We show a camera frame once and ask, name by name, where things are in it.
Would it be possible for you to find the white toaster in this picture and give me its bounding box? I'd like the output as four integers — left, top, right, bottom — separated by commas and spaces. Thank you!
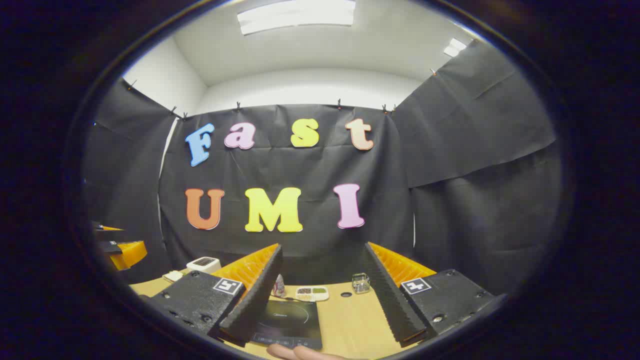
186, 256, 222, 275

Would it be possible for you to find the large ceiling light panel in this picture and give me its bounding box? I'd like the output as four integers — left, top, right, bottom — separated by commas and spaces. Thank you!
237, 0, 357, 36

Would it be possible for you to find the black induction cooktop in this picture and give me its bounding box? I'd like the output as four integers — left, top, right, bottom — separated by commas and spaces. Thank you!
251, 299, 323, 350

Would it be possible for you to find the small ceiling light panel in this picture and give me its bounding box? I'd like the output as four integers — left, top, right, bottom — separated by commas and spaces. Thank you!
443, 38, 468, 58

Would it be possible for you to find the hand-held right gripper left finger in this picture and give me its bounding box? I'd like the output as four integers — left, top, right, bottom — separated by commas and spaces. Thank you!
149, 243, 284, 347

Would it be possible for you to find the white seasoning tray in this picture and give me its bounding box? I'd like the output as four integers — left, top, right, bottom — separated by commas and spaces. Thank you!
295, 286, 330, 302

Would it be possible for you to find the black backdrop cloth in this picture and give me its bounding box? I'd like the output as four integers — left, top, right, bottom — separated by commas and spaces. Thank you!
82, 40, 563, 296

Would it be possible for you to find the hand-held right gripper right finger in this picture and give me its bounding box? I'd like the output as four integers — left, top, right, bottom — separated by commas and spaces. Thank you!
362, 242, 496, 348

